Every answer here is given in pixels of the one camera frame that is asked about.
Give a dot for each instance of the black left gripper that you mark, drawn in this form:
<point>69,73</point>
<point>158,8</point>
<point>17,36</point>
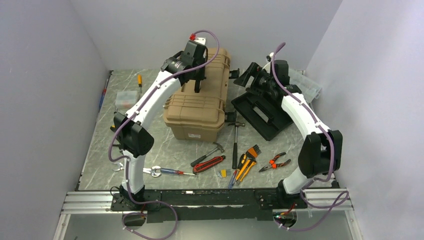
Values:
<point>200,76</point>

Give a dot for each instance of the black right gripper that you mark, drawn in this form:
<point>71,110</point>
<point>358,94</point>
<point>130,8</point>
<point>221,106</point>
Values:
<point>255,71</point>

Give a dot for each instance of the black tool tray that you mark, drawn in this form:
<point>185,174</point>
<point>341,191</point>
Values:
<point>265,117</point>

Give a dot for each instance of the tan plastic toolbox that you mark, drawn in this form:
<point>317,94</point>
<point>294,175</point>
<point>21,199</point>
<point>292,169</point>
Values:
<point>200,116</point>

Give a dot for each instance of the large black-handled hammer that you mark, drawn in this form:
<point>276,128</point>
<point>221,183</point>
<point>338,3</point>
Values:
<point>236,125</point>

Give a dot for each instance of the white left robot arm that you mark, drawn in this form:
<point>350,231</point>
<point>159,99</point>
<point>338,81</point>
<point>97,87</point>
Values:
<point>132,127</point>

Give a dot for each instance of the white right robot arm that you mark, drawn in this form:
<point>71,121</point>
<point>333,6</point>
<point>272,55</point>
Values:
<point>321,150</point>

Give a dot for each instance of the clear compartment organizer box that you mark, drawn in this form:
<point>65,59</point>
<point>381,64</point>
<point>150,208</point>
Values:
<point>309,88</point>

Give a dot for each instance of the small claw hammer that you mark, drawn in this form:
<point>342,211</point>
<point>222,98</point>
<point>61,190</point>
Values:
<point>218,147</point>

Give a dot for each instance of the small clear screw box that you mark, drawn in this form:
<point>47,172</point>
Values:
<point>126,99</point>

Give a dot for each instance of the orange black utility knife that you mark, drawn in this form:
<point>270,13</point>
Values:
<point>245,165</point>

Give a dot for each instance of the red black utility knife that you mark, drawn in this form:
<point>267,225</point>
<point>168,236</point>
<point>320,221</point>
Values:
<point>203,166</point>

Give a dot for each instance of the blue red screwdriver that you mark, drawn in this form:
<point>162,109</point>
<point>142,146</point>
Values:
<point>175,172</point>

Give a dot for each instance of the silver combination wrench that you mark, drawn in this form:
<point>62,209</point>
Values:
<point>154,171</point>

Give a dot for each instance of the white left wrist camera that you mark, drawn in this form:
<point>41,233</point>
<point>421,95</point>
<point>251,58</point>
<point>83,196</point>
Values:
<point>200,40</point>

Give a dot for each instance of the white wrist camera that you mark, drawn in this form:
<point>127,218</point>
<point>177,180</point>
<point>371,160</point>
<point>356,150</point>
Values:
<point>270,57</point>
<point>200,40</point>

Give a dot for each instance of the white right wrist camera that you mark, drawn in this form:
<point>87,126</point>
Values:
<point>270,57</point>

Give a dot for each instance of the all-yellow handled screwdriver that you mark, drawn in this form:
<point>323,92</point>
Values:
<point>140,82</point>

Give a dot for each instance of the orange handled pliers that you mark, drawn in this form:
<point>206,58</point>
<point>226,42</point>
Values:
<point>273,164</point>

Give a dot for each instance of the blue red tool at wall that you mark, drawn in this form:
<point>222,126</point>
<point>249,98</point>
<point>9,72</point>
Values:
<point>102,96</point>

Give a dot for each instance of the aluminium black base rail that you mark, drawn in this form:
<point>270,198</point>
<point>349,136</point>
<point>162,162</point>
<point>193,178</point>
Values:
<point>206,204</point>

